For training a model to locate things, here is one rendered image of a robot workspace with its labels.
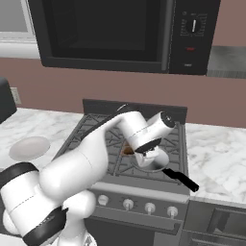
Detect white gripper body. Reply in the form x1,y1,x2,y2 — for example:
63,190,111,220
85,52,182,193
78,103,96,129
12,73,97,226
134,148,160,170

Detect brown croissant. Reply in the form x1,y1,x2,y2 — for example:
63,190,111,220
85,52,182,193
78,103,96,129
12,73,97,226
122,144,135,157

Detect dark grey stove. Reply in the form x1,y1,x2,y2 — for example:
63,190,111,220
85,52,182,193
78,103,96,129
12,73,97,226
52,98,192,246

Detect white stove knob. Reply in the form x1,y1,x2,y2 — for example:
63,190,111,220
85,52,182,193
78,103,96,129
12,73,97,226
143,202,157,215
166,206,180,220
122,198,135,211
97,194,110,207

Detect grey drawer front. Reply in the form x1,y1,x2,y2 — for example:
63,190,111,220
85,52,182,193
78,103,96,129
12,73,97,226
182,199,246,246

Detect black microwave oven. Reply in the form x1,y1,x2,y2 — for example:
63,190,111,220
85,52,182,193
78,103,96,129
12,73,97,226
27,0,222,77

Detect black microwave door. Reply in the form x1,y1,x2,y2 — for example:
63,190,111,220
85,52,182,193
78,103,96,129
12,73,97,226
28,0,170,74

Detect white microwave dial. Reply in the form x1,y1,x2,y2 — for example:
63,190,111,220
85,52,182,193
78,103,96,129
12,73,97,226
190,18,198,34

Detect black countertop appliance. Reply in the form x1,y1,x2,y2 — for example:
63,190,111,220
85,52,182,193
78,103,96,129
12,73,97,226
0,76,18,125

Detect white framed window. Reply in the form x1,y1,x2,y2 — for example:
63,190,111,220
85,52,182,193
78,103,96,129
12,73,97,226
0,0,41,61

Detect grey pan with black handle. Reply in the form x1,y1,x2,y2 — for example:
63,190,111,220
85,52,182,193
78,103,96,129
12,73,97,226
132,147,201,193

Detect grey metal wall panel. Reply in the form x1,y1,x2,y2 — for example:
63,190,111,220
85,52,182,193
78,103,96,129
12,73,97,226
206,45,246,80

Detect dark grey microwave door handle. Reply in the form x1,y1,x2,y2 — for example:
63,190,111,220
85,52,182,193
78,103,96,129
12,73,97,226
160,0,176,71

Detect white wall outlet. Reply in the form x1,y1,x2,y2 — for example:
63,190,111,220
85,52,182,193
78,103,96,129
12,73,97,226
10,86,22,106

